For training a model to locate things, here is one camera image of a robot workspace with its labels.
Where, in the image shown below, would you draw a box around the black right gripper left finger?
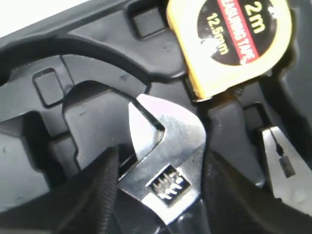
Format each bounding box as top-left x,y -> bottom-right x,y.
0,146 -> 119,234

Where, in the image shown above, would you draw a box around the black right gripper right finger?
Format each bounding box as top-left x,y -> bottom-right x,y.
203,151 -> 312,234

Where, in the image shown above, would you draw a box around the black handled adjustable wrench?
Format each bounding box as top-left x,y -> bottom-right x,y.
118,94 -> 210,234

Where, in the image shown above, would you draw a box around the black plastic tool case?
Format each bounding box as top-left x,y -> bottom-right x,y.
0,0 -> 312,215

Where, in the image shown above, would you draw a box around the yellow tape measure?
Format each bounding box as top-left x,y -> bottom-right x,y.
166,0 -> 292,101

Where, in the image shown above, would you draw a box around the orange handled pliers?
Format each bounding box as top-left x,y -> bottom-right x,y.
261,126 -> 312,215

